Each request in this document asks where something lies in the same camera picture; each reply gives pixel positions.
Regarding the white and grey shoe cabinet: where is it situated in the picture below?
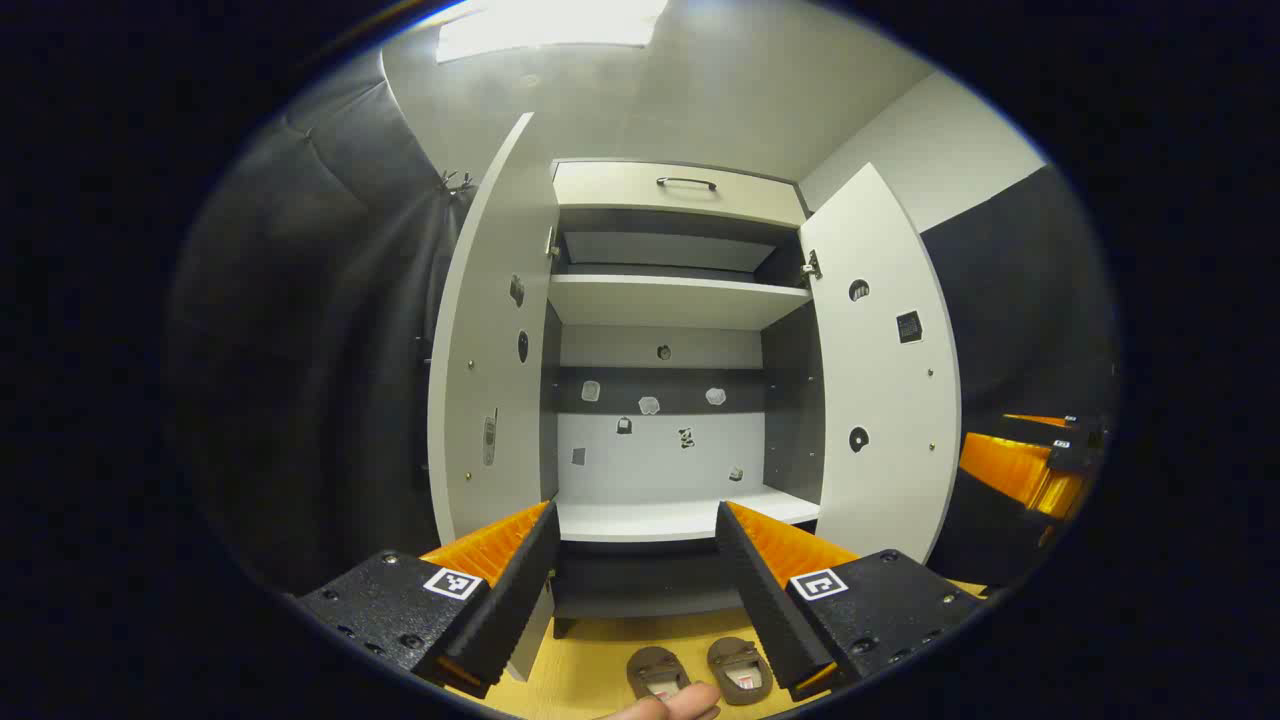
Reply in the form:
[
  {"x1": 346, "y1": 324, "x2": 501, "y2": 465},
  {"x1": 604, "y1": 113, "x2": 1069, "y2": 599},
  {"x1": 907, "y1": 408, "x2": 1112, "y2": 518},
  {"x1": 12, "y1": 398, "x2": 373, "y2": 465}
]
[{"x1": 540, "y1": 158, "x2": 826, "y2": 641}]

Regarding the white cabinet drawer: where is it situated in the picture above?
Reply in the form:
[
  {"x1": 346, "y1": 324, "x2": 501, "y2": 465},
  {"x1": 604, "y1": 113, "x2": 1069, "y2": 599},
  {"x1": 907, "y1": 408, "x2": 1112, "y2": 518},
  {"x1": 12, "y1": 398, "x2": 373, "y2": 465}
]
[{"x1": 552, "y1": 160, "x2": 807, "y2": 229}]

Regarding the white shoe cabinet door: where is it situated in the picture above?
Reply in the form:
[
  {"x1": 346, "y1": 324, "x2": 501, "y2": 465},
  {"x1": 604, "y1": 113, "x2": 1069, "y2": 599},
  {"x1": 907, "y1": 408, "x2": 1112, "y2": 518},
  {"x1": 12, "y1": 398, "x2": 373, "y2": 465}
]
[
  {"x1": 798, "y1": 162, "x2": 963, "y2": 566},
  {"x1": 428, "y1": 112, "x2": 561, "y2": 683}
]

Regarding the black backdrop cloth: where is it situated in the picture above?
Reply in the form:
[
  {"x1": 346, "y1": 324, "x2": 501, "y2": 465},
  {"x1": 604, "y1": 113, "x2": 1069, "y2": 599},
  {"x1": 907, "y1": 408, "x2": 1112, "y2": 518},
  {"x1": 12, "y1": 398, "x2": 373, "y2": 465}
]
[
  {"x1": 165, "y1": 50, "x2": 476, "y2": 596},
  {"x1": 920, "y1": 165, "x2": 1121, "y2": 591}
]

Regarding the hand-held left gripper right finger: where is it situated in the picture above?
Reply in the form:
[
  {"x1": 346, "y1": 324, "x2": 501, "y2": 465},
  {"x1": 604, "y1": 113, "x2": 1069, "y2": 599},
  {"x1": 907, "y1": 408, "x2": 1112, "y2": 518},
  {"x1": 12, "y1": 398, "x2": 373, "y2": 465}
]
[{"x1": 714, "y1": 500, "x2": 986, "y2": 703}]

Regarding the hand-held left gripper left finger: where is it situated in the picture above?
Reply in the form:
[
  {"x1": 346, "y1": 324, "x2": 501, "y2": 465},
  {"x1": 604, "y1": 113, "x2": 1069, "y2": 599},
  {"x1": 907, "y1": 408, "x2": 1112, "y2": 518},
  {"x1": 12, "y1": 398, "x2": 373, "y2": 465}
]
[{"x1": 295, "y1": 500, "x2": 561, "y2": 699}]

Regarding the brown fuzzy shoe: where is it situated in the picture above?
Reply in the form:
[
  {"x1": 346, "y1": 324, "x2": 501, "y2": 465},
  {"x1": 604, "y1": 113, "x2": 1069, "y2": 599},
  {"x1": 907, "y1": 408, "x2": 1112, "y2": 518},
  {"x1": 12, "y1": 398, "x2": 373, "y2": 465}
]
[
  {"x1": 706, "y1": 636, "x2": 774, "y2": 707},
  {"x1": 626, "y1": 646, "x2": 693, "y2": 701}
]

